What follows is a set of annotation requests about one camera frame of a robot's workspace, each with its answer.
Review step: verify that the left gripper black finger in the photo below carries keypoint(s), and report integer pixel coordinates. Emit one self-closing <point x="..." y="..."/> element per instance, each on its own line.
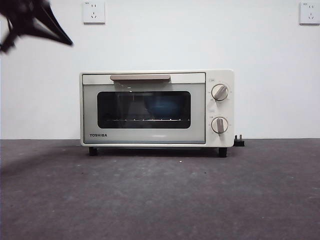
<point x="42" y="28"/>
<point x="51" y="15"/>

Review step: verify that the cream Toshiba toaster oven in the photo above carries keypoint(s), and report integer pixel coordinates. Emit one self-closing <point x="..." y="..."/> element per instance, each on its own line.
<point x="220" y="75"/>

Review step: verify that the blue bowl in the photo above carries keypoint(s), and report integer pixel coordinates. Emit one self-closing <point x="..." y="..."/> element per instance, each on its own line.
<point x="162" y="108"/>

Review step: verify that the black power plug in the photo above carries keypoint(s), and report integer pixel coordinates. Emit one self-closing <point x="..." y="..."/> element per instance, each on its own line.
<point x="238" y="142"/>

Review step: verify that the glass-window oven door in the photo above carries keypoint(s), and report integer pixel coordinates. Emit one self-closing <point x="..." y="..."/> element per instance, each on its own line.
<point x="90" y="112"/>

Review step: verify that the black oven foot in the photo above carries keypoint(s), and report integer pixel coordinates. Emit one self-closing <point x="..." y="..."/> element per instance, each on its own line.
<point x="92" y="151"/>
<point x="222" y="152"/>

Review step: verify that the beige oven control knob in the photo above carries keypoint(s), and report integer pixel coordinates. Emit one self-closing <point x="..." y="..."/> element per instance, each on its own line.
<point x="219" y="124"/>
<point x="219" y="92"/>

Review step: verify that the white wall socket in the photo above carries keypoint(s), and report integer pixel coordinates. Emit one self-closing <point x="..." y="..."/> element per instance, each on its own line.
<point x="94" y="12"/>
<point x="310" y="13"/>

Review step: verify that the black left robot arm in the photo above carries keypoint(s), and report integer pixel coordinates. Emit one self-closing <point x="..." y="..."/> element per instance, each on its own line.
<point x="17" y="15"/>

